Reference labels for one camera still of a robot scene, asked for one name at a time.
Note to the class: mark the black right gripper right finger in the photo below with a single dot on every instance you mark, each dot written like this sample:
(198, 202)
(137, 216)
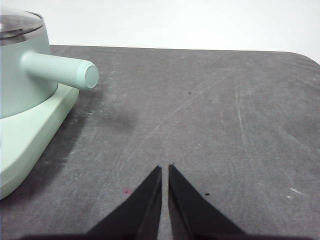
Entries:
(192, 215)

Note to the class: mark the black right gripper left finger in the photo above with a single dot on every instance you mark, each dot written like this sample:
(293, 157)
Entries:
(142, 212)

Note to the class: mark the glass pot lid green knob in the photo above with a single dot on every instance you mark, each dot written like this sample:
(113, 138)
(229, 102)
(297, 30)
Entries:
(17, 23)

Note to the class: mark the mint green breakfast machine base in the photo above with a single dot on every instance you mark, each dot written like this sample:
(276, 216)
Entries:
(30, 130)

